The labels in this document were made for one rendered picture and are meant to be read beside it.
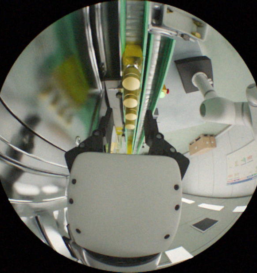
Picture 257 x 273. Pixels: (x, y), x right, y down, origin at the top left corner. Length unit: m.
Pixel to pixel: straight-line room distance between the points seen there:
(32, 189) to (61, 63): 0.21
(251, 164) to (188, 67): 3.47
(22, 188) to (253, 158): 3.80
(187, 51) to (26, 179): 0.74
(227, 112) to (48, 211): 0.52
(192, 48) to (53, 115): 0.68
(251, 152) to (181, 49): 3.46
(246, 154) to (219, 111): 3.44
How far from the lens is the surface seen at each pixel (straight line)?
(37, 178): 0.17
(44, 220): 0.23
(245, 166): 3.80
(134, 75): 0.19
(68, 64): 0.22
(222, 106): 0.36
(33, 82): 0.15
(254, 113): 0.29
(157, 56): 0.47
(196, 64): 0.63
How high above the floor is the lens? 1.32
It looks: 23 degrees down
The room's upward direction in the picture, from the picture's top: 177 degrees counter-clockwise
